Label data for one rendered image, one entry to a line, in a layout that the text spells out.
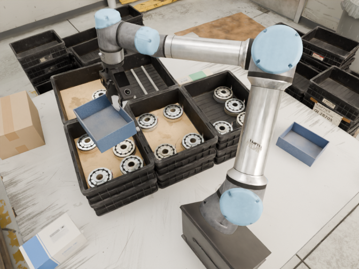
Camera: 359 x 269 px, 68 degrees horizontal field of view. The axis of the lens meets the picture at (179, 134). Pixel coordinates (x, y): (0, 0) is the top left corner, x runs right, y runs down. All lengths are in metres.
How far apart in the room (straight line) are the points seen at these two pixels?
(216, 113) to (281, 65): 0.76
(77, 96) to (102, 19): 0.84
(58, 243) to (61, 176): 0.38
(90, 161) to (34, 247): 0.39
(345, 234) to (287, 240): 0.99
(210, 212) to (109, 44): 0.63
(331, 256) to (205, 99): 1.30
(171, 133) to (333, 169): 0.81
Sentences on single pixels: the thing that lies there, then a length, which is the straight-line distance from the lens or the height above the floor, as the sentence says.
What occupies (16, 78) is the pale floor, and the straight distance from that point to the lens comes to 3.53.
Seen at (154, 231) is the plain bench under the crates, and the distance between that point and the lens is 1.21.
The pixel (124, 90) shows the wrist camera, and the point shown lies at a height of 1.26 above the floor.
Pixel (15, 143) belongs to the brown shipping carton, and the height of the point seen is 0.78.
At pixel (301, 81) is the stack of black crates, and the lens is 2.48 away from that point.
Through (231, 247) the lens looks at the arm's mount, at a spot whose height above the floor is 0.94.
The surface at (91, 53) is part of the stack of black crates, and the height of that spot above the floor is 0.49.
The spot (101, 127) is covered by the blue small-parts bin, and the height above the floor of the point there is 1.07.
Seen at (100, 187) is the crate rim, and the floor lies 0.93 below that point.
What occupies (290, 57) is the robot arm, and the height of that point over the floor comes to 1.46.
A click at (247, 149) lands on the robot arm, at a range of 0.74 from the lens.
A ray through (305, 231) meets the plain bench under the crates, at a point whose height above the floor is 0.70.
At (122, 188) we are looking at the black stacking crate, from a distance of 1.16.
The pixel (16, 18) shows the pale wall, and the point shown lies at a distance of 4.33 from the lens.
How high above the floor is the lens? 1.83
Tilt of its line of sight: 50 degrees down
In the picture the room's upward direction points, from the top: 2 degrees counter-clockwise
